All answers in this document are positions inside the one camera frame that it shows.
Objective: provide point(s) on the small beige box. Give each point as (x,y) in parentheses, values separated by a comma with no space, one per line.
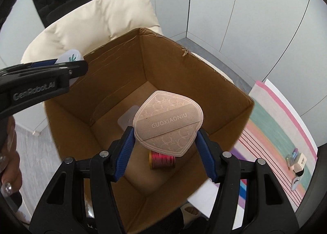
(301,160)

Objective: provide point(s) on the small clear vial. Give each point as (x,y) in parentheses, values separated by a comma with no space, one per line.
(289,160)

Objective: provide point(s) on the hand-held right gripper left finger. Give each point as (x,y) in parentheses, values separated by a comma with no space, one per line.
(125,152)

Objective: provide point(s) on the small round white case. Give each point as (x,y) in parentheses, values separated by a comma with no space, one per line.
(295,184)

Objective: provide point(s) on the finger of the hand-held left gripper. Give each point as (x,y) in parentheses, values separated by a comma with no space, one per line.
(74,68)
(40,64)

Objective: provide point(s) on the cardboard box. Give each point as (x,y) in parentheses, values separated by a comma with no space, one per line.
(166,65)

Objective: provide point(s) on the beige slipper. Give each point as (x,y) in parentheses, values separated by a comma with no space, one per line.
(191,209)

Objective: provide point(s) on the striped colourful cloth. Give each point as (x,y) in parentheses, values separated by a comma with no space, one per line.
(268,132)

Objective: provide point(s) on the person's black trouser legs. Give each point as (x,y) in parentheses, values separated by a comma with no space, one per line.
(176,222)

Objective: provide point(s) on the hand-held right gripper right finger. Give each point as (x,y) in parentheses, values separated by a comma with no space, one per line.
(207,157)

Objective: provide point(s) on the red thread spool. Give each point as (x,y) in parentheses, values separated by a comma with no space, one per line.
(163,161)

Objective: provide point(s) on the beige powder puff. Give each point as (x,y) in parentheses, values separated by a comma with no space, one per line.
(166,121)

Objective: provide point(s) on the clear plastic square case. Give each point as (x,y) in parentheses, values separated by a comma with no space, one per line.
(126,119)

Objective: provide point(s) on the cream padded chair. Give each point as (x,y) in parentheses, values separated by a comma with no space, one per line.
(102,17)

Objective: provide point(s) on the pink-capped eye drop bottle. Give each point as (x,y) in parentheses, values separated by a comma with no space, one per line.
(295,151)

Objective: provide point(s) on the white table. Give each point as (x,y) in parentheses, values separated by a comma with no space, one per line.
(286,96)

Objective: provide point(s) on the person's left hand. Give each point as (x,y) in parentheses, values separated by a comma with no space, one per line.
(10,170)

